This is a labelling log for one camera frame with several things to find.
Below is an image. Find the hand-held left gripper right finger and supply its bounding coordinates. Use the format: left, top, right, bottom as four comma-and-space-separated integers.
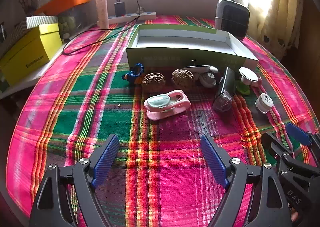
201, 134, 293, 227

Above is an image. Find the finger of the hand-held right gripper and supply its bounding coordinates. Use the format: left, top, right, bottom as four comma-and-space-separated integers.
286, 122, 320, 165
261, 132, 293, 165

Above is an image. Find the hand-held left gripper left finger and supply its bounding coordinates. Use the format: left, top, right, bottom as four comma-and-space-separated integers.
29, 134, 120, 227

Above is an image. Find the small white round jar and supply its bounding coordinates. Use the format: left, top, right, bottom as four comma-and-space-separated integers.
255, 93, 273, 114

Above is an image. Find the black rectangular bottle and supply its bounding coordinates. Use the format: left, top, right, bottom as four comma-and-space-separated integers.
213, 67, 236, 112

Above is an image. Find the white disc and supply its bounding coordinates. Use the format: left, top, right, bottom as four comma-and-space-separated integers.
236, 67, 259, 95

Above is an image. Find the white clip with round lens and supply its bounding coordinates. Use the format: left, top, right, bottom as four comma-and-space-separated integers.
184, 64, 218, 87

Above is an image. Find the brown walnut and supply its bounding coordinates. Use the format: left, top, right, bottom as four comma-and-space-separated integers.
171, 69, 195, 87
141, 72, 166, 90

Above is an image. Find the blue knitted keychain toy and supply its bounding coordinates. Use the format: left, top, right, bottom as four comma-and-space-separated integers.
122, 63, 145, 84

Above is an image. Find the green white cardboard box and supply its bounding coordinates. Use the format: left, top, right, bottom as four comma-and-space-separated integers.
126, 24, 259, 72

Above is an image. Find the pink green plaid tablecloth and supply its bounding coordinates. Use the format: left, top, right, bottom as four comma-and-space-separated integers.
6, 14, 313, 227

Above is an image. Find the yellow heart print curtain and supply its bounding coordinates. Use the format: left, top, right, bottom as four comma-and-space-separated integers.
246, 0, 304, 59

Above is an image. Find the small white black heater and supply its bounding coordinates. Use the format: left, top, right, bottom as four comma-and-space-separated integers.
215, 0, 250, 40

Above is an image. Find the yellow cardboard box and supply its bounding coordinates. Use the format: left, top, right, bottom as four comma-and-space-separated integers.
0, 23, 63, 85

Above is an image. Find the clear plastic storage bin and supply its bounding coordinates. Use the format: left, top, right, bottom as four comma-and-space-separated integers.
58, 7, 87, 36

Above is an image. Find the white blue power strip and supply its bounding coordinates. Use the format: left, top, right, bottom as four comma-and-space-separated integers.
108, 11, 157, 24

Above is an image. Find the beige cosmetic tube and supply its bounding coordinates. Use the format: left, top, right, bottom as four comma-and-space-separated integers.
95, 0, 110, 29

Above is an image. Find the black power adapter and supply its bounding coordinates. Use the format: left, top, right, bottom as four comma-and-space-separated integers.
114, 1, 125, 17

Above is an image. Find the green white striped box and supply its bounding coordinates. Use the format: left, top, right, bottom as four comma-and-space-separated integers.
26, 15, 59, 29

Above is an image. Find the black charging cable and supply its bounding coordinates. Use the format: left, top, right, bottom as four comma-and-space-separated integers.
62, 0, 142, 55

